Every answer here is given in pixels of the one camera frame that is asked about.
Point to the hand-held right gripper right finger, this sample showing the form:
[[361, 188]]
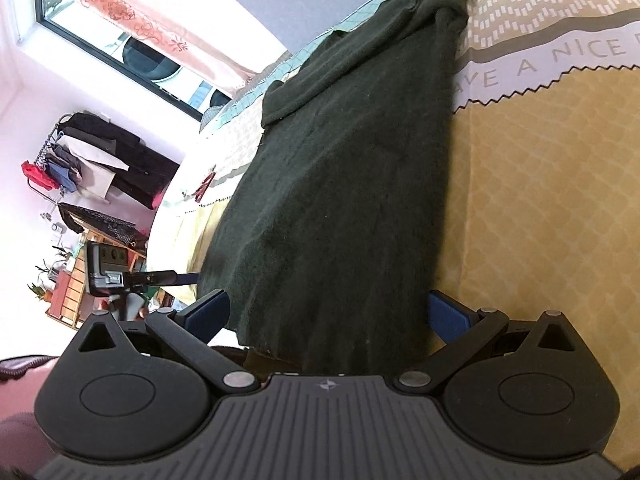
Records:
[[450, 316]]

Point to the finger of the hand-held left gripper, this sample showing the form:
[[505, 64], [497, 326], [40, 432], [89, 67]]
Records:
[[170, 277]]

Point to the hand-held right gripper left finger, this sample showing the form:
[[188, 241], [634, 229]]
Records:
[[207, 312]]

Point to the dark green knit sweater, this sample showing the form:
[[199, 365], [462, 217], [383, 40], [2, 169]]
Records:
[[345, 200]]

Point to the metal clothes rack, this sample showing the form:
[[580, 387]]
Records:
[[47, 145]]

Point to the wooden shelf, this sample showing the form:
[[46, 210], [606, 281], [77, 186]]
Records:
[[75, 285]]

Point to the dark patterned cloth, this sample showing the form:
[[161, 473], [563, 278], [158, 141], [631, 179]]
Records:
[[102, 221]]

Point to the green potted plant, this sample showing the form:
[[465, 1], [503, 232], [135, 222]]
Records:
[[42, 275]]

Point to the red clip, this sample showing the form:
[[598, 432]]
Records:
[[205, 185]]

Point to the blue garment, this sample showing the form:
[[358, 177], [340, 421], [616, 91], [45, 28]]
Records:
[[64, 177]]

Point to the beige garment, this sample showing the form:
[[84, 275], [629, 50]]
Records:
[[97, 165]]

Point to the black coat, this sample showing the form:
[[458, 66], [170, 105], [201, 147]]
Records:
[[132, 160]]

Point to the red garment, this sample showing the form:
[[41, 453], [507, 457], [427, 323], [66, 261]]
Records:
[[36, 172]]

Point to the person's dark red clothing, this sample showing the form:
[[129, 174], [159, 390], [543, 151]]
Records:
[[20, 375]]

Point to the patterned beige bedspread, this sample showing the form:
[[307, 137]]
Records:
[[540, 185]]

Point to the white washing machine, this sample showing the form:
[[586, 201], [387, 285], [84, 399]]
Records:
[[212, 96], [145, 60]]

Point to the pink floral curtain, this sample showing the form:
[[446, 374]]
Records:
[[150, 20]]

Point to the black window frame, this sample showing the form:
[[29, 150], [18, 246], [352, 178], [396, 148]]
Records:
[[100, 45]]

